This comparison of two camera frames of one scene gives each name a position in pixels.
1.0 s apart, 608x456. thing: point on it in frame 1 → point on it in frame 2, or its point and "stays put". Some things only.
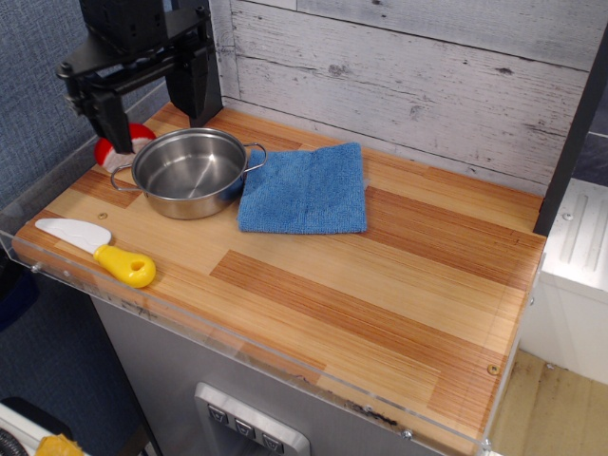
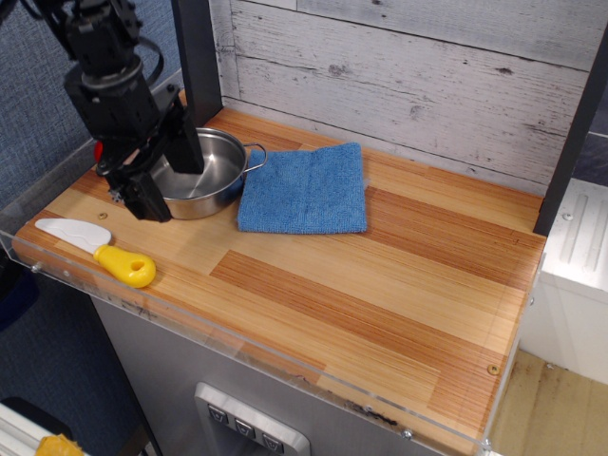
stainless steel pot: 189,173 stays put
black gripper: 131,42 → 123,119
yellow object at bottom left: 58,445 stays put
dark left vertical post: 194,85 stays put
